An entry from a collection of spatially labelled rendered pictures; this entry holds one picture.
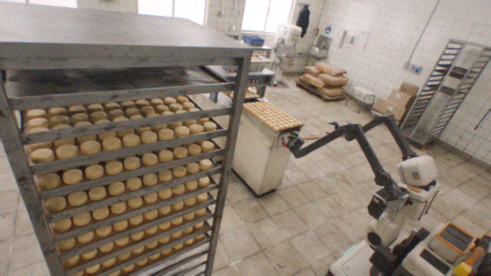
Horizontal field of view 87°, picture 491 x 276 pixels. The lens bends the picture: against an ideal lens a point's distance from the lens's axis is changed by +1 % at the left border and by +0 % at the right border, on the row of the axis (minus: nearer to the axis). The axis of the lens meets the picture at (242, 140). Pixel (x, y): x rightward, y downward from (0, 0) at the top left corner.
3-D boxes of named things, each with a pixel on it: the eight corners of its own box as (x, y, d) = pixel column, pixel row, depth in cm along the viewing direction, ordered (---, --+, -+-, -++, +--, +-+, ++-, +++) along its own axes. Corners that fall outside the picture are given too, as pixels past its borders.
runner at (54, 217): (223, 166, 110) (223, 161, 109) (226, 170, 108) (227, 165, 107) (34, 220, 74) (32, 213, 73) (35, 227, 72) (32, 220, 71)
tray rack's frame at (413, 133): (410, 130, 528) (462, 40, 437) (436, 143, 494) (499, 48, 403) (394, 135, 494) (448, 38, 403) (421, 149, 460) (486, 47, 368)
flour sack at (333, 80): (330, 86, 581) (333, 79, 572) (316, 79, 608) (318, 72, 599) (348, 84, 622) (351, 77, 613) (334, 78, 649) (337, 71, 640)
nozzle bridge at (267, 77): (204, 95, 295) (207, 65, 278) (253, 90, 336) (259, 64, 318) (218, 106, 274) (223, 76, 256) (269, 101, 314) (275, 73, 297)
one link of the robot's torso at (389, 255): (398, 261, 193) (415, 239, 180) (380, 280, 177) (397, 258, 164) (367, 234, 210) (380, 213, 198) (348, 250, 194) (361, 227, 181)
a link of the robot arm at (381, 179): (355, 117, 163) (359, 117, 171) (335, 128, 171) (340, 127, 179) (391, 183, 153) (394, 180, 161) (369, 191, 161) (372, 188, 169)
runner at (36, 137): (231, 110, 96) (233, 103, 95) (236, 113, 95) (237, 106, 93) (6, 142, 60) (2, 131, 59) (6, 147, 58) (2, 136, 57)
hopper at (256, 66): (214, 66, 281) (215, 52, 274) (254, 65, 312) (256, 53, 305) (229, 74, 262) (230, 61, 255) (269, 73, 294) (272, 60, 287)
